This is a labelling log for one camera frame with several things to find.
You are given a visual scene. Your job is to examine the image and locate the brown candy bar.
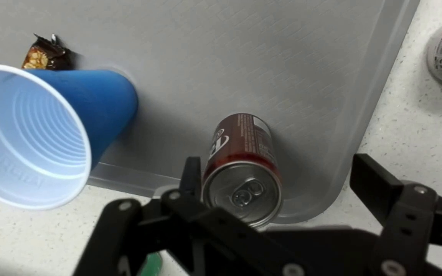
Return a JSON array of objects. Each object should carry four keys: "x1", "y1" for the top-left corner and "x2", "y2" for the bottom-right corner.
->
[{"x1": 20, "y1": 32, "x2": 77, "y2": 72}]

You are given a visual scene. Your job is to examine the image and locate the grey plastic tray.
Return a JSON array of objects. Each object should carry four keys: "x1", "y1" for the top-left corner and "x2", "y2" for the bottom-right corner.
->
[{"x1": 0, "y1": 0, "x2": 421, "y2": 223}]

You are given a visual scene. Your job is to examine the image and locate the blue plastic cup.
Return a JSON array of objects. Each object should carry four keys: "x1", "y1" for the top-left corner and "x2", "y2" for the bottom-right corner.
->
[{"x1": 0, "y1": 62, "x2": 142, "y2": 211}]

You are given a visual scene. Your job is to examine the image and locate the dark red soda can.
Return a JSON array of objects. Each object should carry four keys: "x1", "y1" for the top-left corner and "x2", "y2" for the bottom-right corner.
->
[{"x1": 202, "y1": 112, "x2": 286, "y2": 228}]

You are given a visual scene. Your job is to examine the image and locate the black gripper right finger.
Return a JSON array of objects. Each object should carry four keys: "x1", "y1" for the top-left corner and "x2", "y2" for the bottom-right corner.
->
[{"x1": 350, "y1": 151, "x2": 442, "y2": 276}]

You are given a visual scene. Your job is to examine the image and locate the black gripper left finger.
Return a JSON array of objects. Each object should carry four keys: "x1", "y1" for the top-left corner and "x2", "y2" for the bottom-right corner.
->
[{"x1": 73, "y1": 154, "x2": 284, "y2": 276}]

